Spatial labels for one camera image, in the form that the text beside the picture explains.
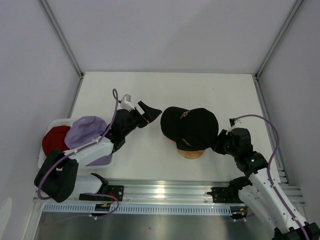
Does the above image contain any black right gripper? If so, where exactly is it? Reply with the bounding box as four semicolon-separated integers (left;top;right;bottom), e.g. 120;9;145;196
207;129;239;158

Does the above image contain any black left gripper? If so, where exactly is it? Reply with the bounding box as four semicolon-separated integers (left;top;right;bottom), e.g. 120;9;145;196
122;101;161;137

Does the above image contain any black cap gold logo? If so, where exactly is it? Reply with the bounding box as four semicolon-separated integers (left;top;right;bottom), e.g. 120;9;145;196
160;106;219;151

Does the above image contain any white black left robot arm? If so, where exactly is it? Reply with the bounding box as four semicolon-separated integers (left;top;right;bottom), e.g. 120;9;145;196
34;101;162;203

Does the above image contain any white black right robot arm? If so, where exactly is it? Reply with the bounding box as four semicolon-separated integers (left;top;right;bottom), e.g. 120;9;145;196
213;128;320;240

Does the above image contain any wooden hat stand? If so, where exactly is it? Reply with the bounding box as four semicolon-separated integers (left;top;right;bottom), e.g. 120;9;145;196
176;148;205;160

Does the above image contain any lilac cap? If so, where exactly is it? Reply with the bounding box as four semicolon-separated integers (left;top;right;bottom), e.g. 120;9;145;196
64;116;113;169

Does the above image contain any red cap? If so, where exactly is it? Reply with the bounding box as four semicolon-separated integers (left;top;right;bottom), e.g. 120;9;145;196
42;125;71;157

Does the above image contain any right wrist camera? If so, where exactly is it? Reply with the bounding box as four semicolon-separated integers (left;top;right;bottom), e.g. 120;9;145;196
227;118;242;133

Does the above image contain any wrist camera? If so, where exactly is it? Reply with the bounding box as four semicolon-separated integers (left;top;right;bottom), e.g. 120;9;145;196
227;118;242;133
119;94;135;112

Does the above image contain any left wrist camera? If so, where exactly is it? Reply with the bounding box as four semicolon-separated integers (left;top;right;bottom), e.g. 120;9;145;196
119;94;135;112

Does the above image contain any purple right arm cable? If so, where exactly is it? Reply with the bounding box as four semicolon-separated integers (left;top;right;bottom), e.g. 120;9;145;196
229;114;311;240

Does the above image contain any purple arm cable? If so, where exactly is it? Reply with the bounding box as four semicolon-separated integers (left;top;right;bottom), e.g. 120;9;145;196
36;88;120;223
229;114;311;240

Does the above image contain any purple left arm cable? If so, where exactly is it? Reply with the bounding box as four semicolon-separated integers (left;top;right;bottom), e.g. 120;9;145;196
36;88;120;223

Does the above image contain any black right mounting bracket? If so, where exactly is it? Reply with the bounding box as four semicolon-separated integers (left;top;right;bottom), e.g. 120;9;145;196
206;187;233;204

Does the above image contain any black mounting bracket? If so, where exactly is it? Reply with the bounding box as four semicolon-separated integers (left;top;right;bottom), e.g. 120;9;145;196
107;185;125;202
206;187;233;204

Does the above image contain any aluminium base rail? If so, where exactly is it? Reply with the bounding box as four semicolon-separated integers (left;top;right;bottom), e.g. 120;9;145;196
32;177;306;208

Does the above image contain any black left mounting bracket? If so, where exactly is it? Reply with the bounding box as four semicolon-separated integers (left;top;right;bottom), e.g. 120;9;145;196
107;185;125;202

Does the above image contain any aluminium frame post right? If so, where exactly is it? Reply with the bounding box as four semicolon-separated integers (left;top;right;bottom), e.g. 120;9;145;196
254;0;306;80

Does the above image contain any aluminium frame post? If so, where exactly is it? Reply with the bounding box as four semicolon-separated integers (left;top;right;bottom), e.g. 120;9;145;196
37;0;83;78
254;0;306;80

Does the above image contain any aluminium frame post left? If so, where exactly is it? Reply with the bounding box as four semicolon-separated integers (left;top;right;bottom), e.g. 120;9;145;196
37;0;83;78

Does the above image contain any white slotted cable duct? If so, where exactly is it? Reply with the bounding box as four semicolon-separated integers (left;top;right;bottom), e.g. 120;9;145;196
43;203;232;216

